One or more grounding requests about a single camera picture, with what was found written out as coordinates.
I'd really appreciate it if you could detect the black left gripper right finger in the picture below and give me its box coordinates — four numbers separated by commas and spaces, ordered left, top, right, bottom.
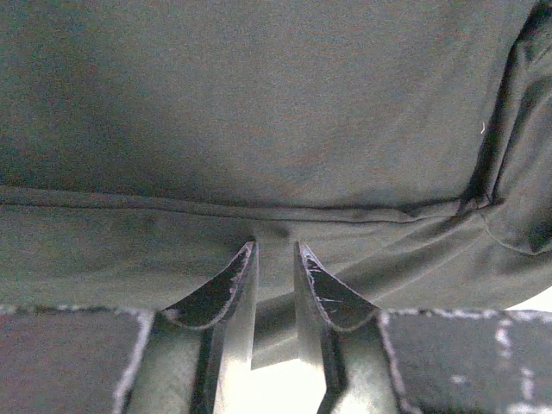
294, 242, 410, 413

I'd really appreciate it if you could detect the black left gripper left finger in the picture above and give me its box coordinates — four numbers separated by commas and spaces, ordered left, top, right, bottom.
129, 241, 258, 413

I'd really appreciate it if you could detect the black t shirt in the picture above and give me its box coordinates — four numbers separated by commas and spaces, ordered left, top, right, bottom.
1, 1, 551, 367

